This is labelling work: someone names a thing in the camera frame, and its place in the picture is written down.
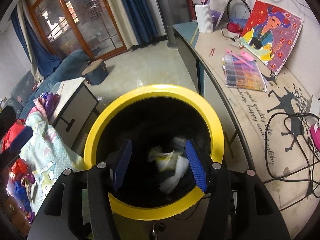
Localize purple cloth pile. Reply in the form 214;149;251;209
30;92;60;120

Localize grey tower air conditioner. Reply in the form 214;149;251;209
157;0;191;48

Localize white fringed paper bundle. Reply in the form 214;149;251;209
149;137;189;194

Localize red blanket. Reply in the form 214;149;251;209
1;119;25;153

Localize blue curtain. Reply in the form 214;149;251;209
122;0;158;45
11;6;61;81

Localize yellow rim trash bin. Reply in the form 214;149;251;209
83;83;225;222

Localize blue grey sofa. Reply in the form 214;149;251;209
4;49;91;119

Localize hello kitty teal blanket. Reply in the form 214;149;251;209
20;112;84;213

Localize small round blue stool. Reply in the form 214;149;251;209
82;59;108;86

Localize tv cabinet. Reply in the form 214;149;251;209
174;22;319;239

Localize white coffee table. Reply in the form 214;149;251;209
49;77;98;147

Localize blue curtain left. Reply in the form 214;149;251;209
11;6;61;81

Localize wooden glass sliding door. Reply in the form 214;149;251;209
26;0;127;60

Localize colourful girl painting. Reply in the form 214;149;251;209
239;0;303;75

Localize white vase red berries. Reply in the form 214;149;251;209
194;0;227;34

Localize bead organizer box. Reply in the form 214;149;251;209
222;53;267;92

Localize red plastic wrapper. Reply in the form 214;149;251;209
10;158;29;175

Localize blue curtain right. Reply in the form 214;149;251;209
122;0;158;45

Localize blue plastic bag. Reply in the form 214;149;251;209
14;181;32;213

